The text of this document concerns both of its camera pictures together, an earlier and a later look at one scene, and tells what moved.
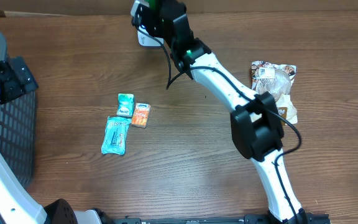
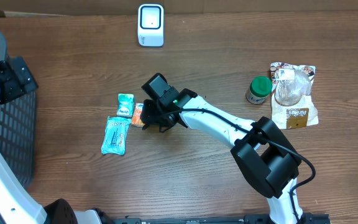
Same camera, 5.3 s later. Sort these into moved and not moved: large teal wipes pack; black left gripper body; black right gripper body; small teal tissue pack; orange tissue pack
Moved: black right gripper body
Not moved: small teal tissue pack; black left gripper body; orange tissue pack; large teal wipes pack
